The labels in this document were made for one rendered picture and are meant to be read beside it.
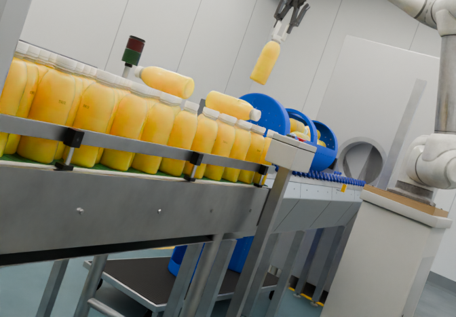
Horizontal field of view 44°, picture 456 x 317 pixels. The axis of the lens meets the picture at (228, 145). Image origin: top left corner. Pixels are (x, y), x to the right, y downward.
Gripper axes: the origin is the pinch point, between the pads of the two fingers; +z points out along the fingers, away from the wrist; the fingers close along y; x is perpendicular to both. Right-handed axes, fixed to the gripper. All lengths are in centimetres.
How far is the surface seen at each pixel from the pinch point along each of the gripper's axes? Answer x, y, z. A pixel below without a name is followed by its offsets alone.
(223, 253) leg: -4, -18, 92
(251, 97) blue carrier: -3.0, 0.9, 29.1
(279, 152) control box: 32, -35, 42
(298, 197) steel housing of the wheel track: -53, -20, 62
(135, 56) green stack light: 43, 27, 34
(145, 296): -27, 19, 136
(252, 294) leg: -102, -4, 130
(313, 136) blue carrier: -44, -16, 32
